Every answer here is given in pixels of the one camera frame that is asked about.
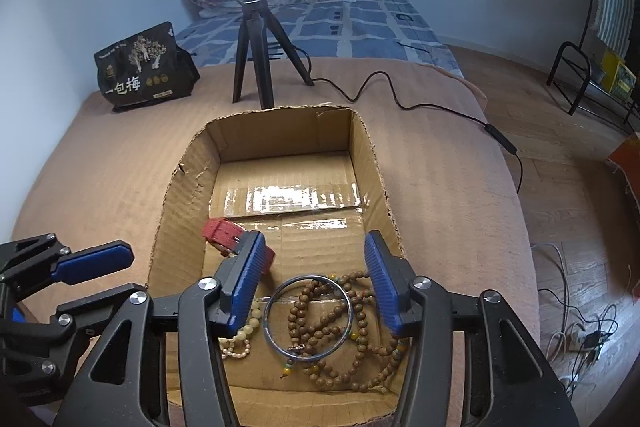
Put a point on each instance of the yellow box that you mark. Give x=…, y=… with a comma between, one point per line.
x=620, y=74

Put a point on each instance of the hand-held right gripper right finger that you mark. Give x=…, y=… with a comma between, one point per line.
x=385, y=282

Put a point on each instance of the orange cloth covered box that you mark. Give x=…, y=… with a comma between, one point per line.
x=627, y=167

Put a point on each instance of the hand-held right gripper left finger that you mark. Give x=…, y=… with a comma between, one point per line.
x=247, y=277

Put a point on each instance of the power strip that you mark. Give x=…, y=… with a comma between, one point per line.
x=587, y=339

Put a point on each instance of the cardboard box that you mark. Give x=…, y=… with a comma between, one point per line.
x=280, y=137

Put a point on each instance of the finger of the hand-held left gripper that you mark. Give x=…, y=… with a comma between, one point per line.
x=90, y=307
x=95, y=259

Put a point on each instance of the black metal shoe rack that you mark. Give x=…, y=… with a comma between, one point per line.
x=560, y=57

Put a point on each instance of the thin metal bangle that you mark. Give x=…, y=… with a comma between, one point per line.
x=295, y=349

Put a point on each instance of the black tripod stand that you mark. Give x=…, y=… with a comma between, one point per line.
x=250, y=37

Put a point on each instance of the blue patterned bed sheet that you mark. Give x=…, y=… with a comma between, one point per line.
x=350, y=27

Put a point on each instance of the black printed snack bag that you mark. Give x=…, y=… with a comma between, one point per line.
x=140, y=72

